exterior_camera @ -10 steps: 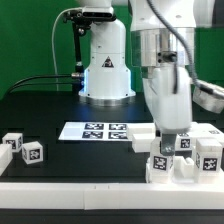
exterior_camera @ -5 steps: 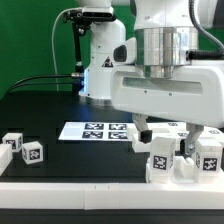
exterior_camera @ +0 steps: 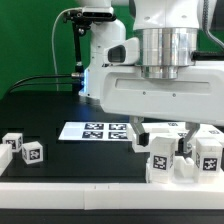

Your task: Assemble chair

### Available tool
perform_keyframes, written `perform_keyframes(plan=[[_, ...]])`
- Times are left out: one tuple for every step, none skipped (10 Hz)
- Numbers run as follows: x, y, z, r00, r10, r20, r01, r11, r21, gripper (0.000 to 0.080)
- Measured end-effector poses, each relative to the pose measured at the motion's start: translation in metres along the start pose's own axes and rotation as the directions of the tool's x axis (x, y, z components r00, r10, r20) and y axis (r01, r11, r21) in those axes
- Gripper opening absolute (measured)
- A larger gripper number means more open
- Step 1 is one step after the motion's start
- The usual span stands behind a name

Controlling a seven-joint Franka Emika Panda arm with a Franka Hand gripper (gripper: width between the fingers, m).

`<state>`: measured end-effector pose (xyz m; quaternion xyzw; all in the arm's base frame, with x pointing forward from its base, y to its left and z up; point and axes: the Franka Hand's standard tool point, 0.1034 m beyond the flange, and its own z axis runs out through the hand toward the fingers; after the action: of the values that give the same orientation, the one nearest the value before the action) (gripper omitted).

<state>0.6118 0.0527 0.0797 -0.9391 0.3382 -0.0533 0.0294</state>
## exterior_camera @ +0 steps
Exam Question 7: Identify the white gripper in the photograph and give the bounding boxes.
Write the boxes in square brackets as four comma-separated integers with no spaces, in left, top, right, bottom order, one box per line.
[100,63,224,154]

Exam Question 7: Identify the white tagged cube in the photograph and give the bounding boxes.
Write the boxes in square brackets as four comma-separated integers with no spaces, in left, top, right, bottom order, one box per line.
[22,141,43,164]
[2,133,23,153]

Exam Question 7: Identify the white chair seat with pegs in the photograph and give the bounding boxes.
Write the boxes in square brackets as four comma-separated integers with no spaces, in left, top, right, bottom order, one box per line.
[145,156,224,184]

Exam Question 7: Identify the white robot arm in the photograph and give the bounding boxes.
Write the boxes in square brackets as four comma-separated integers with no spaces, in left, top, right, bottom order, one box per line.
[94,0,224,146]

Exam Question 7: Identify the white block chair part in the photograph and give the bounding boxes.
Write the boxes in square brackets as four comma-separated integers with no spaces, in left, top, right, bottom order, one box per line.
[131,132,188,154]

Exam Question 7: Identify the white marker sheet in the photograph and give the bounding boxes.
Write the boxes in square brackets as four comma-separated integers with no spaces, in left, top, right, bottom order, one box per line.
[59,122,128,141]

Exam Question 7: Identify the white chair back frame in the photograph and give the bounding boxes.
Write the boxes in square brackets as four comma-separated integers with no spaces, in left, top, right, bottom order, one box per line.
[127,122,224,147]

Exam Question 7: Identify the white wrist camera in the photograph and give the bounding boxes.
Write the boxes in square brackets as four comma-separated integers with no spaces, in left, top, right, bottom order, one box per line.
[103,37,140,65]

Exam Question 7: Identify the grey corrugated hose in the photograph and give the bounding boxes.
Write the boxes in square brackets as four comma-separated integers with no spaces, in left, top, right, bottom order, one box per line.
[201,0,224,53]

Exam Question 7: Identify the black camera on stand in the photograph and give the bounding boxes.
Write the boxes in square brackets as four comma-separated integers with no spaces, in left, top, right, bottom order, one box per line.
[63,6,116,77]

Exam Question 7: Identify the white thin cable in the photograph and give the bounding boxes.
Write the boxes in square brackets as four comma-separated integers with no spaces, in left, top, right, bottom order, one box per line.
[50,7,78,92]

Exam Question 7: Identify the black cables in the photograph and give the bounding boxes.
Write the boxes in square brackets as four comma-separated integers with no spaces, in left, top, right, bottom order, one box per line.
[5,73,84,95]

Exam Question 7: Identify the white left border rail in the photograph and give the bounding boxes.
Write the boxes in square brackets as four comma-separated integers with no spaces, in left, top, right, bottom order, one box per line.
[0,144,12,176]

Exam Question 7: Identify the white border rail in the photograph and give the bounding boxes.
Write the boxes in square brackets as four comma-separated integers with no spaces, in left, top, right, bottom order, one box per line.
[0,183,224,210]
[0,144,12,176]

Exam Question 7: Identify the white front border rail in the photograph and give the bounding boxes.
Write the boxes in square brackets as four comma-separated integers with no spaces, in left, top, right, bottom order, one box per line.
[0,183,224,210]

